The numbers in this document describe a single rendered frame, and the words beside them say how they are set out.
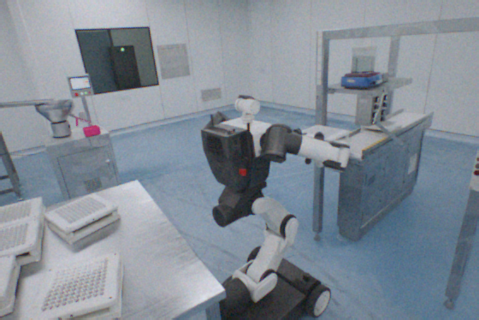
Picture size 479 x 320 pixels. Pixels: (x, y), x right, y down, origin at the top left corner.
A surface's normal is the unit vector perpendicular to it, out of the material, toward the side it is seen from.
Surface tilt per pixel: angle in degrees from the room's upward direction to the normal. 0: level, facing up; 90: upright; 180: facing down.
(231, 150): 90
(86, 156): 90
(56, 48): 90
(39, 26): 90
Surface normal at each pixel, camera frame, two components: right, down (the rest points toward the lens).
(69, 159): 0.60, 0.26
